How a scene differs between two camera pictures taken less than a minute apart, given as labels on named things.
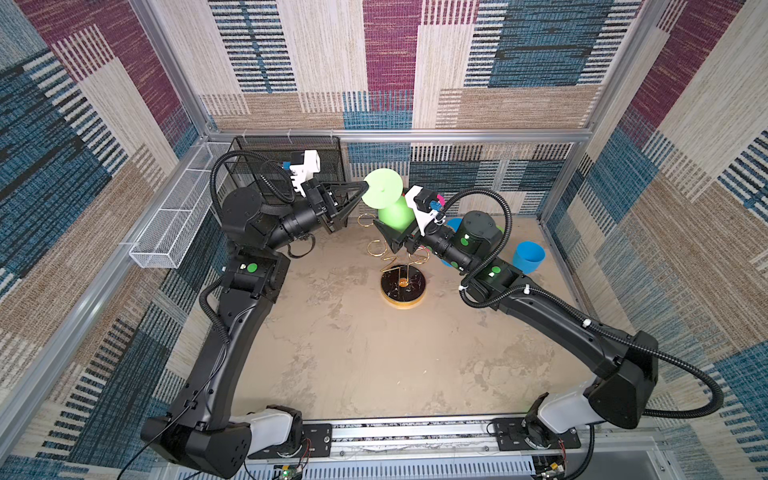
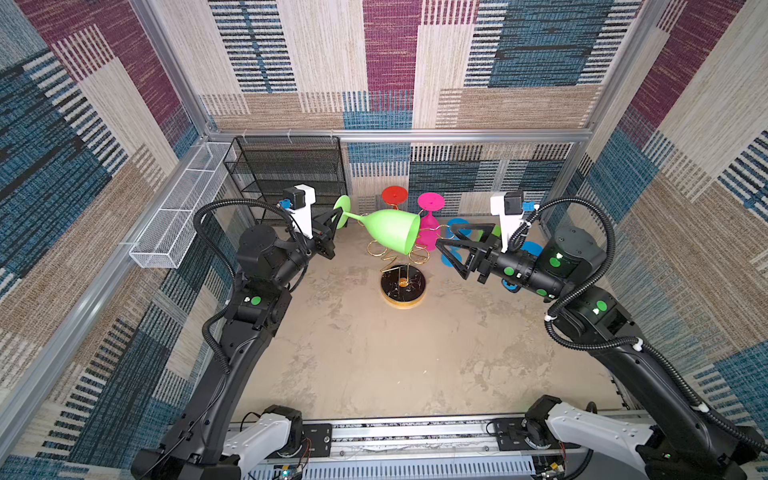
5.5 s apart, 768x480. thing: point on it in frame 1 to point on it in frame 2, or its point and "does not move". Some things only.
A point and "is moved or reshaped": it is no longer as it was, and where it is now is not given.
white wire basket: (162, 244) does not move
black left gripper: (321, 203) to (321, 241)
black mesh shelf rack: (256, 163) does not move
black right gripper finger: (395, 238) to (458, 254)
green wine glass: (384, 193) is moved or reshaped
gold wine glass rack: (401, 286) does not move
